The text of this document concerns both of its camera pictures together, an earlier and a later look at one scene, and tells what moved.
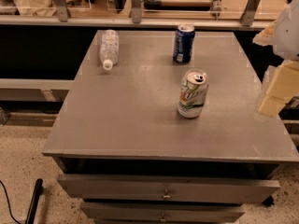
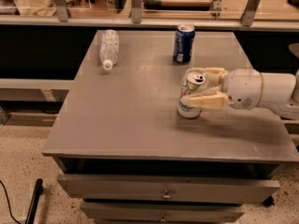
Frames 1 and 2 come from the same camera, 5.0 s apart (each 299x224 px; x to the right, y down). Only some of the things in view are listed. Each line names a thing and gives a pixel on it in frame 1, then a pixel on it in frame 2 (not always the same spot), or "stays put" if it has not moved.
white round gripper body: (288, 35) to (244, 88)
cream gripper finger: (266, 36) to (216, 74)
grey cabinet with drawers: (125, 155) stays put
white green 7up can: (194, 84) stays put
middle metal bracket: (136, 4) stays put
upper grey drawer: (143, 189) stays put
